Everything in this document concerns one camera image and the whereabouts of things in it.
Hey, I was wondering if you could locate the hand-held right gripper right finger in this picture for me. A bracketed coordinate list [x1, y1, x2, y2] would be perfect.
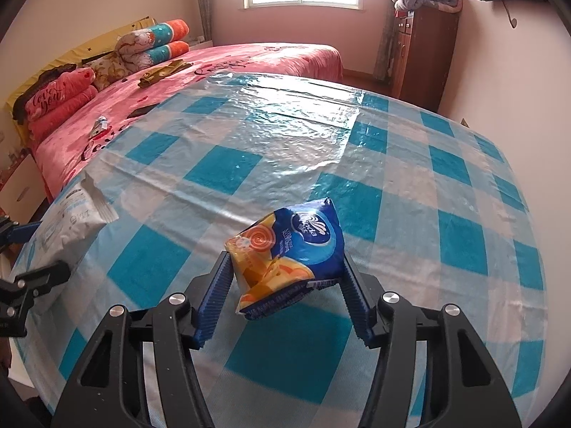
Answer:
[338, 256, 522, 428]

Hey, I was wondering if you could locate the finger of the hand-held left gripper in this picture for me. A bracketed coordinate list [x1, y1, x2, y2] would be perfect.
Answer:
[0, 216, 44, 251]
[0, 261, 73, 309]

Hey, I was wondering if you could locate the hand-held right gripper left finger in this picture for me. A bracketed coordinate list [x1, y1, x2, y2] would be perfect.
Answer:
[51, 250, 233, 428]

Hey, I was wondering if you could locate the large white plastic bag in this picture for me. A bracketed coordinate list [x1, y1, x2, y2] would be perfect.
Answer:
[27, 170, 119, 317]

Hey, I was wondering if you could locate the white bedside cabinet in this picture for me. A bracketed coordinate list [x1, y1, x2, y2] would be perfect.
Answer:
[0, 154, 50, 228]

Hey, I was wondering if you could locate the blue checked plastic tablecloth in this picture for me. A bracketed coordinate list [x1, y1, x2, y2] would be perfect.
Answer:
[9, 71, 549, 428]

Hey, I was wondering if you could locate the pink lettered pillow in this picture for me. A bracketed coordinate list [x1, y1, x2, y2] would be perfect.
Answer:
[13, 69, 99, 121]

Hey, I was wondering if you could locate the floral pillow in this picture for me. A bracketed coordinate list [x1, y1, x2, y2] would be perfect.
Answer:
[82, 56, 135, 91]

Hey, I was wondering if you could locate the yellow headboard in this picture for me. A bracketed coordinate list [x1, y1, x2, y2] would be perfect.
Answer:
[4, 17, 157, 112]

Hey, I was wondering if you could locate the gold cloth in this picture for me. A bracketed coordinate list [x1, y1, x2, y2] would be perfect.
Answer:
[137, 59, 190, 88]

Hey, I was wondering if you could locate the folded orange teal quilt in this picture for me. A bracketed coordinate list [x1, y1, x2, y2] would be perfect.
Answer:
[115, 19, 191, 72]

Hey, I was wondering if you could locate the pink printed bed blanket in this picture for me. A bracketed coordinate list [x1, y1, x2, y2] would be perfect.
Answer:
[24, 42, 344, 201]

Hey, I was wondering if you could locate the brown wooden cabinet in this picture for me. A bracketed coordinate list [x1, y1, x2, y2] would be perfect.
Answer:
[390, 6, 460, 112]

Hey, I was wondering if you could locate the checked curtain beside cabinet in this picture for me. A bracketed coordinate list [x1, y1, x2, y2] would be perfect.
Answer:
[375, 0, 402, 81]

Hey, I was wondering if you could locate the checked curtain beside window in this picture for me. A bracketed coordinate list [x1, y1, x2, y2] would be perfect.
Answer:
[194, 0, 217, 47]

